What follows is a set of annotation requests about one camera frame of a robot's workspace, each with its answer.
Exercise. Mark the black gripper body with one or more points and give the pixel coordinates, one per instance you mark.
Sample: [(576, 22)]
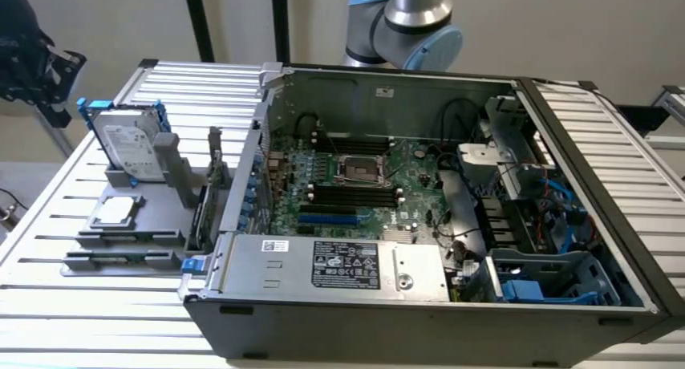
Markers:
[(19, 32)]

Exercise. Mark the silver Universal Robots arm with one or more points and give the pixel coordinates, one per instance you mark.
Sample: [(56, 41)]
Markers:
[(406, 20)]

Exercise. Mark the silver CPU chip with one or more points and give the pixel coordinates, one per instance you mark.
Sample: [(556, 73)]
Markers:
[(117, 211)]

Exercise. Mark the black RAM slot bank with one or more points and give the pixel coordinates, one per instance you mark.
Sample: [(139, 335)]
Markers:
[(356, 194), (356, 144)]

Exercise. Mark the black expansion slot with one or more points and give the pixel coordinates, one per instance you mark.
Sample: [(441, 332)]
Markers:
[(333, 209)]

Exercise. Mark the blue expansion slot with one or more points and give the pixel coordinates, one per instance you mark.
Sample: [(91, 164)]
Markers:
[(328, 220)]

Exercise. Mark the silver aluminium strut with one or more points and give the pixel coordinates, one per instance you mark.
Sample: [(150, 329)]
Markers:
[(54, 132)]

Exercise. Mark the hard disk in blue carrier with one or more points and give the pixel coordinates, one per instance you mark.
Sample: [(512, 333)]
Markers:
[(131, 148)]

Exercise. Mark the black stand pole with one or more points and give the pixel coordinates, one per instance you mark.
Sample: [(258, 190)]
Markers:
[(199, 22), (281, 22)]

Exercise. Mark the grey parts rack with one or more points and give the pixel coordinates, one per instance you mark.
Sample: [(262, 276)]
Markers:
[(155, 208)]

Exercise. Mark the green RAM stick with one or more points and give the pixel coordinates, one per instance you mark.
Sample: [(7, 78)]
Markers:
[(131, 238), (121, 260)]

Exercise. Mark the blue case release latch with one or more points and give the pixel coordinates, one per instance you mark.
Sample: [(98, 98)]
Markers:
[(194, 265)]

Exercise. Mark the green motherboard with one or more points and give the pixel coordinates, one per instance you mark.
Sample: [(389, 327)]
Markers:
[(353, 208)]

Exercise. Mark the silver power supply unit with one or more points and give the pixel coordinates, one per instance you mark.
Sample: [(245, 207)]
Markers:
[(321, 268)]

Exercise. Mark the silver chipset heatsink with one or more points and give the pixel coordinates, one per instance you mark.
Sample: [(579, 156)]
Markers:
[(400, 235)]

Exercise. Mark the metal disk bay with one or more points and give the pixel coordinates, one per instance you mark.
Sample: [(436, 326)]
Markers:
[(502, 152)]

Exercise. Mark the black open PC case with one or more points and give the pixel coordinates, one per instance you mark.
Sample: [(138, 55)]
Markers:
[(428, 329)]

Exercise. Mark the black fan shroud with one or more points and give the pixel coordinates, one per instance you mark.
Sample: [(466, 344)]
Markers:
[(505, 224)]

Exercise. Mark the blue plastic drive cage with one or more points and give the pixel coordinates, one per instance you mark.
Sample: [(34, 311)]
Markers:
[(552, 276)]

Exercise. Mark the graphics card with metal bracket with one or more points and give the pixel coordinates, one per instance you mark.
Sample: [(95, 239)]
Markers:
[(210, 184)]

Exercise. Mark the CPU socket with metal frame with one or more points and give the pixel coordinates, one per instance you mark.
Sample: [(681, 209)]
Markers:
[(360, 169)]

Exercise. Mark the aluminium frame with black plate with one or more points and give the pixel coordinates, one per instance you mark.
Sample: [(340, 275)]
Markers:
[(667, 112)]

